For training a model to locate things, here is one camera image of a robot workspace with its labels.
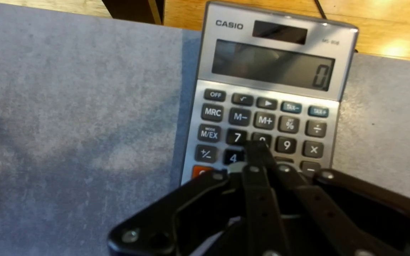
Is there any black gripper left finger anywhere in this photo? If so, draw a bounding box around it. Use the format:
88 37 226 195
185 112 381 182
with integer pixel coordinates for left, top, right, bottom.
242 142 288 256

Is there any silver Casio calculator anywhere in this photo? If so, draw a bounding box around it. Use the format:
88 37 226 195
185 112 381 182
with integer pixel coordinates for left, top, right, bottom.
180 1 358 182

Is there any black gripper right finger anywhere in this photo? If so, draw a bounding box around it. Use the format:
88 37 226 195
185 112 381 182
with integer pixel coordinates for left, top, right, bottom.
274 163 400 256

